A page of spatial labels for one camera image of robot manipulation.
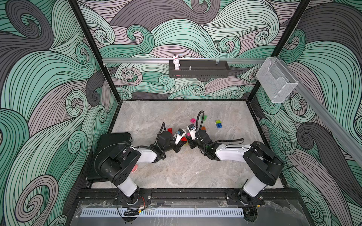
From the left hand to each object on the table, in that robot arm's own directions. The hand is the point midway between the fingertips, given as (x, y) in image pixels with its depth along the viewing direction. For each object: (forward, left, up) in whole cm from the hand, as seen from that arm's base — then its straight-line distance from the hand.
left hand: (184, 138), depth 88 cm
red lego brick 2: (-5, +1, +8) cm, 10 cm away
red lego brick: (+9, +9, -5) cm, 14 cm away
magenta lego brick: (+19, -7, -6) cm, 21 cm away
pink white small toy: (-18, +30, -5) cm, 35 cm away
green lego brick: (+23, -18, -8) cm, 30 cm away
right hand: (+1, -2, -2) cm, 3 cm away
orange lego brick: (+13, -15, -8) cm, 21 cm away
